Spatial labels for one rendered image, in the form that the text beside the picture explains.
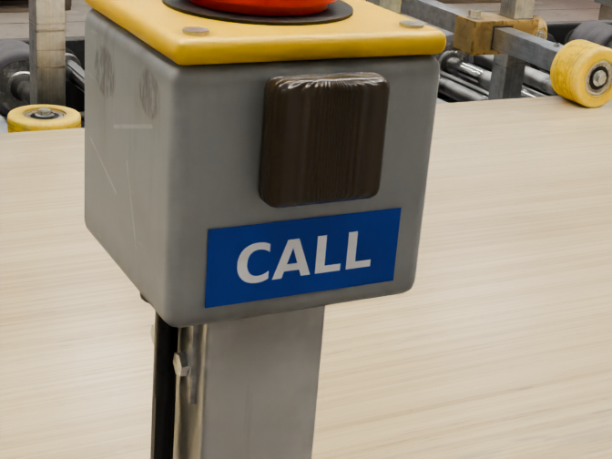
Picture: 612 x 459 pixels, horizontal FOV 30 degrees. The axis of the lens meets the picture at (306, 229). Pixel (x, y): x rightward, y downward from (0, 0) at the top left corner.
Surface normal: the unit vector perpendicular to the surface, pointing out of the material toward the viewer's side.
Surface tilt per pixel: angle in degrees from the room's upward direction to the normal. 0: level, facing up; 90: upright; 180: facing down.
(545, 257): 0
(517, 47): 90
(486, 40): 90
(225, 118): 90
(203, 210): 90
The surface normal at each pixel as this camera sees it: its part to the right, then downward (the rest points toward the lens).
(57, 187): 0.07, -0.93
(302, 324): 0.45, 0.36
